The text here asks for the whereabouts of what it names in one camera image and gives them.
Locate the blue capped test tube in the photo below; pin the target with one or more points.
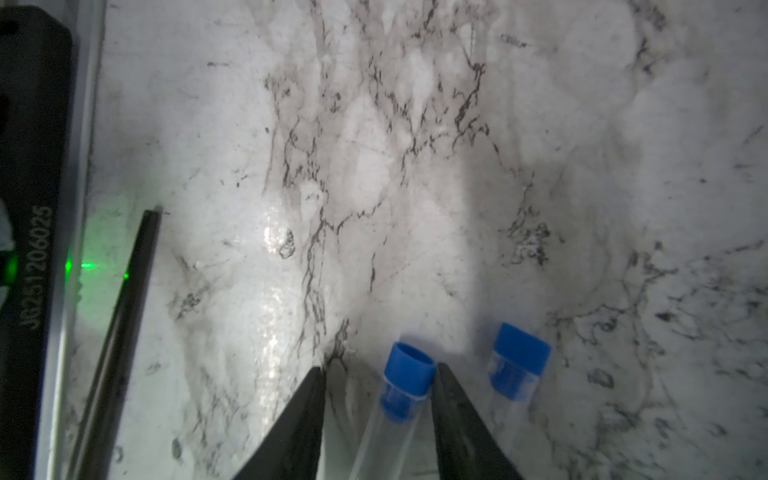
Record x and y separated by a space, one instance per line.
517 363
408 376

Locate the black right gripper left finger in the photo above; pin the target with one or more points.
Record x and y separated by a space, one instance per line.
292 448

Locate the aluminium front rail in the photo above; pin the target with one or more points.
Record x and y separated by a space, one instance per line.
85 21

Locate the black long handled spoon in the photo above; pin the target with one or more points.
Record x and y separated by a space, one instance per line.
98 429

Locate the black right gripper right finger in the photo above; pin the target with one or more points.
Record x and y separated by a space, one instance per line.
465 448

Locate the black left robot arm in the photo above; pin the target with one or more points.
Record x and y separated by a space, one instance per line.
36 70

